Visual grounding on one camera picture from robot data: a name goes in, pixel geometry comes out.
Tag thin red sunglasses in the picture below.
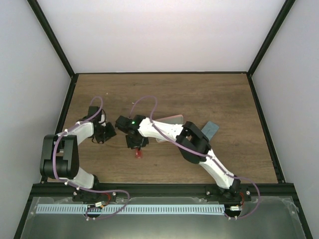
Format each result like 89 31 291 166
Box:
135 148 143 159

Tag pink glasses case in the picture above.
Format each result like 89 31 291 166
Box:
156 115 184 134

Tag grey glasses case green lining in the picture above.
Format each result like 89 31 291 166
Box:
201 121 219 141

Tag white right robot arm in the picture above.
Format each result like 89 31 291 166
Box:
115 115 241 201

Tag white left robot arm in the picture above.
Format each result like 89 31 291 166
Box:
40 106 116 201

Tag light blue slotted cable duct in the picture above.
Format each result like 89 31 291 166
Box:
35 204 225 215

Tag black front mounting rail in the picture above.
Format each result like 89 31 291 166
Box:
29 182 297 203

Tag black aluminium frame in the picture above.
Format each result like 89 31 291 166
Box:
13 0 314 239

